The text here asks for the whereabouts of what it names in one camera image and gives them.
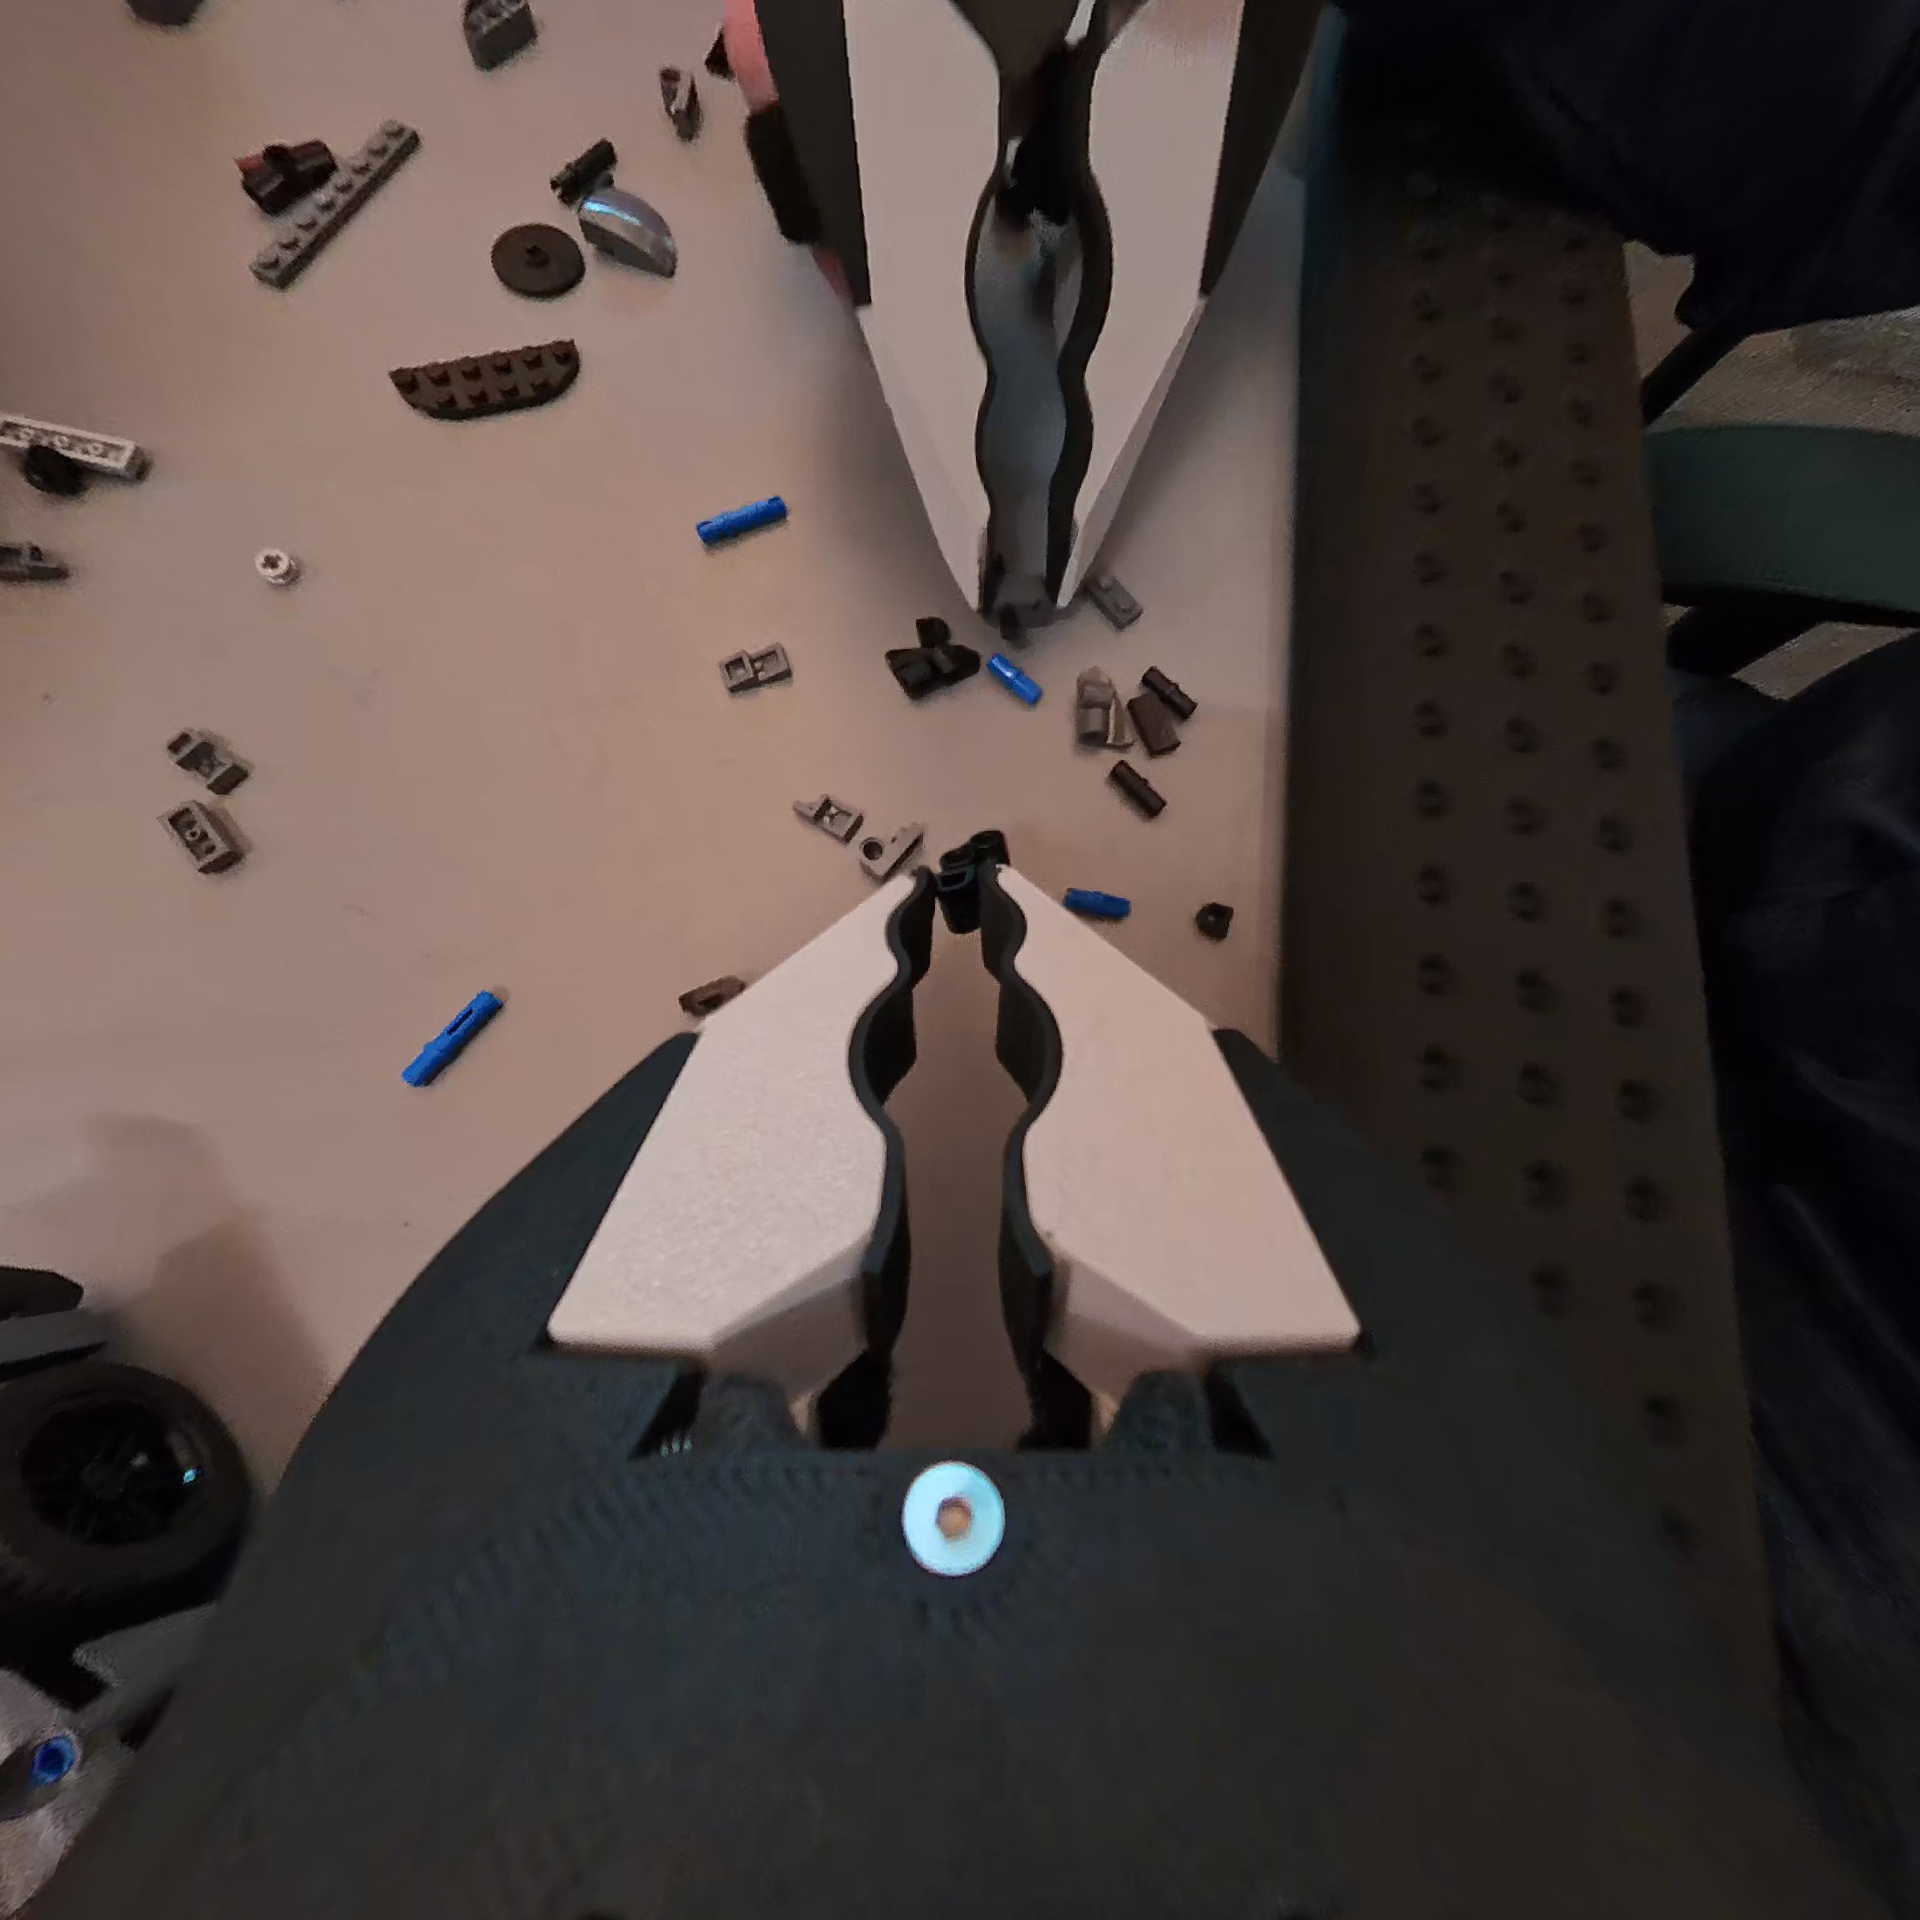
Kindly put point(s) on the black round lego dish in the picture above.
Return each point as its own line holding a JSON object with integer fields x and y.
{"x": 538, "y": 259}

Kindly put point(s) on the black lego clip piece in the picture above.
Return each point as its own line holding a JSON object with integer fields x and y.
{"x": 285, "y": 171}

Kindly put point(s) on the dark grey lego brick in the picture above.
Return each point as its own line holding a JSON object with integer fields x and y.
{"x": 498, "y": 31}

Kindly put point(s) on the shiny grey curved lego slope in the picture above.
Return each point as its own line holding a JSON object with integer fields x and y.
{"x": 627, "y": 234}

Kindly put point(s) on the dark lego wedge piece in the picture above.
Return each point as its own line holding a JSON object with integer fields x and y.
{"x": 680, "y": 102}

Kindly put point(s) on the black chair armrest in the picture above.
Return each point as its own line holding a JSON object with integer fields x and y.
{"x": 1785, "y": 511}

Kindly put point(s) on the grey pronged lego plate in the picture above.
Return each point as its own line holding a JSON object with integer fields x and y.
{"x": 206, "y": 762}

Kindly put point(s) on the small grey lego plate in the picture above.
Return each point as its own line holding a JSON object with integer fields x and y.
{"x": 1114, "y": 600}

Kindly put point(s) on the grey lego car model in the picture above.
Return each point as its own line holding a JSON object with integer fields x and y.
{"x": 119, "y": 1471}

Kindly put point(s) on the long dark grey lego plate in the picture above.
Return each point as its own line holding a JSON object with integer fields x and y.
{"x": 369, "y": 171}

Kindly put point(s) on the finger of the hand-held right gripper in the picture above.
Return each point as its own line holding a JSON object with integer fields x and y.
{"x": 1171, "y": 148}
{"x": 915, "y": 180}

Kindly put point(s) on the small dark lego piece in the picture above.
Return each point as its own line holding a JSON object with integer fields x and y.
{"x": 31, "y": 562}

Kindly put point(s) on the dark grey lego clip plate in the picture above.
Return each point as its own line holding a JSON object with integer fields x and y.
{"x": 758, "y": 667}

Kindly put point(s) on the black lego pin piece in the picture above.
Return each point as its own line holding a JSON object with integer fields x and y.
{"x": 961, "y": 902}

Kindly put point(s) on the small black lego piece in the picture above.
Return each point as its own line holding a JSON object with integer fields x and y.
{"x": 1214, "y": 920}

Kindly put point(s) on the black curved lego wedge plate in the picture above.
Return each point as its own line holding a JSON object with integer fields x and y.
{"x": 487, "y": 377}

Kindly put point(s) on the white round screw head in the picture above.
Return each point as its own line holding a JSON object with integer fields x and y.
{"x": 277, "y": 566}

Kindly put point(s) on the person's right hand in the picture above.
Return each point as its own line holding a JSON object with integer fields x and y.
{"x": 750, "y": 54}

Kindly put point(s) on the grey lego plate with hole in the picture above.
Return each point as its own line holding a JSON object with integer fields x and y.
{"x": 202, "y": 834}
{"x": 891, "y": 850}

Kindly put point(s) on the grey lego bracket plate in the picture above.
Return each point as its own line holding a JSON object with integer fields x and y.
{"x": 829, "y": 819}

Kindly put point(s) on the short blue lego pin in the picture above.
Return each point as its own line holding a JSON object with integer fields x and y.
{"x": 1014, "y": 676}

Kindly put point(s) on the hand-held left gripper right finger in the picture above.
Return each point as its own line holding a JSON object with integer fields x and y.
{"x": 1185, "y": 1200}

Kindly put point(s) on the black lego cross connector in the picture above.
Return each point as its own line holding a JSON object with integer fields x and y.
{"x": 931, "y": 662}

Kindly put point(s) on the matte grey curved lego slope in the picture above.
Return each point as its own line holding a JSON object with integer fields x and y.
{"x": 1102, "y": 710}

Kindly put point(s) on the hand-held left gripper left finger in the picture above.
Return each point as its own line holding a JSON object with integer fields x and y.
{"x": 720, "y": 1200}

